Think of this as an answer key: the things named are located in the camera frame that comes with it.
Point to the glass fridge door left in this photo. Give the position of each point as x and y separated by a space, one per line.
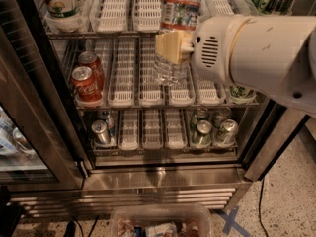
35 97

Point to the stainless steel display fridge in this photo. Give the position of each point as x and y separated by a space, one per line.
214 180

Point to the rear blue can bottom left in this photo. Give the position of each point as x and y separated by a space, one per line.
107 117

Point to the open fridge door right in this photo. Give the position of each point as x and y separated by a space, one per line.
286 128

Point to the front red cola can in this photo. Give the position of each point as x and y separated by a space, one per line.
85 84

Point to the clear plastic bin with items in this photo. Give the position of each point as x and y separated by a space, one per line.
161 220

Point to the front 7up bottle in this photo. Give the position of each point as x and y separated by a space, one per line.
61 0

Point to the rear red cola can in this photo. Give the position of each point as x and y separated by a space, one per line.
92 60

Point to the front right silver-green can bottom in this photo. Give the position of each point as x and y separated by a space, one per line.
227 132

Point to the rear right can bottom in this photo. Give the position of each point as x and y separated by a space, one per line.
220 115

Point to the middle wire shelf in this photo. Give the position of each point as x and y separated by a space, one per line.
102 105

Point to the red cola can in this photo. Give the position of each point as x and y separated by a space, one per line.
92 60
85 84

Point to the wire shelf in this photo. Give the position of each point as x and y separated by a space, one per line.
102 105
115 151
76 33

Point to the front green can middle shelf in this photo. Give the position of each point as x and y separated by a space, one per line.
241 92

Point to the yellow foam padded gripper finger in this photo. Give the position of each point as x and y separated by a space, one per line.
175 47

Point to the front silver can bottom left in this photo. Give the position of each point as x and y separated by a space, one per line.
100 129

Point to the top wire shelf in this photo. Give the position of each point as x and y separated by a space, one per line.
76 33

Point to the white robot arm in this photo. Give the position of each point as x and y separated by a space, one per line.
274 55

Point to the rear green can bottom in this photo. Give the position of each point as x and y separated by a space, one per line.
198 115

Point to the bottom wire shelf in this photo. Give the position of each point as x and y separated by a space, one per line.
115 151

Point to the clear plastic water bottle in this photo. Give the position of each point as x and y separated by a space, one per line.
176 15

